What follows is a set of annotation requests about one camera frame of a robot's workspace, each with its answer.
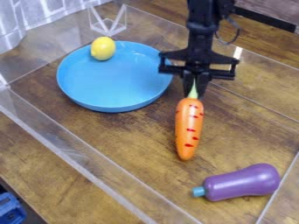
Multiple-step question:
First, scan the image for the blue plastic object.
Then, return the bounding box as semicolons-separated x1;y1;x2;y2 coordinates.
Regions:
0;192;27;224

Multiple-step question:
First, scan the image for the clear acrylic corner bracket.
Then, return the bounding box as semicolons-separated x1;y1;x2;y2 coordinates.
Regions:
88;3;127;38

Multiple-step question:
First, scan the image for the orange toy carrot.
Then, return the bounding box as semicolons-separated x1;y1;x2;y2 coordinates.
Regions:
175;85;204;160

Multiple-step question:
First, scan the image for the yellow toy lemon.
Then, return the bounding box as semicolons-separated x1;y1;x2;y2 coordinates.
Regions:
89;37;116;60

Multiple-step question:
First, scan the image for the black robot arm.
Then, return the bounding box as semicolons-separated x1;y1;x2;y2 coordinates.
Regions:
159;0;240;100

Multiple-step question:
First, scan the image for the clear acrylic enclosure wall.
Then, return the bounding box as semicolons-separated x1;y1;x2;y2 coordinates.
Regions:
0;0;299;224

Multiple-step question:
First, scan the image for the purple toy eggplant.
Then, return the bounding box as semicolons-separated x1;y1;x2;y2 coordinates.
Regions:
191;164;280;201

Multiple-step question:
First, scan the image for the white translucent curtain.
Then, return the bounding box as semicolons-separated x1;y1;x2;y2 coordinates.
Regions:
0;0;112;54

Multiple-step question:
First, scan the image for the blue plastic plate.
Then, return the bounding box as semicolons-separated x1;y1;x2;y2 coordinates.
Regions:
56;41;173;113

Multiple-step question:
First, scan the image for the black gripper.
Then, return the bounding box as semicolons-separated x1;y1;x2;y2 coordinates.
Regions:
157;49;239;100

